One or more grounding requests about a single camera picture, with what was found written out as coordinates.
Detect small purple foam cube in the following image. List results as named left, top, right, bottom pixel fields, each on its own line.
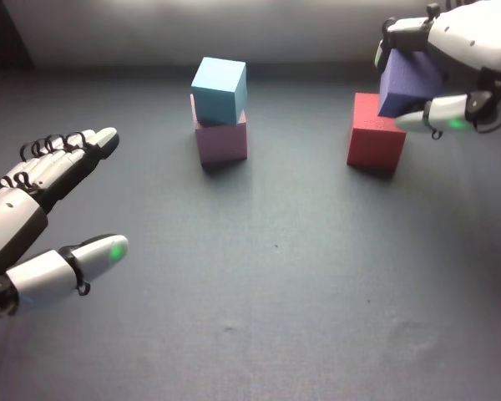
left=377, top=48, right=446, bottom=119

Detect red foam cube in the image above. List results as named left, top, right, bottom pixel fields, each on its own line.
left=345, top=92, right=408, bottom=169

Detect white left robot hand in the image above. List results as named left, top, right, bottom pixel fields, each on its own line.
left=0, top=127, right=130, bottom=320

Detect pink foam cube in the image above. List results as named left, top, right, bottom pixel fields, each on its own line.
left=190, top=94, right=249, bottom=170

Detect grey table cloth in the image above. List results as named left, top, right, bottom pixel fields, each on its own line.
left=0, top=62, right=501, bottom=401

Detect small blue foam cube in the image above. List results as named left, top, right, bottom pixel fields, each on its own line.
left=190, top=56, right=248, bottom=126

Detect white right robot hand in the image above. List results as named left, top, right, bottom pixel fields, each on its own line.
left=373, top=0, right=501, bottom=141

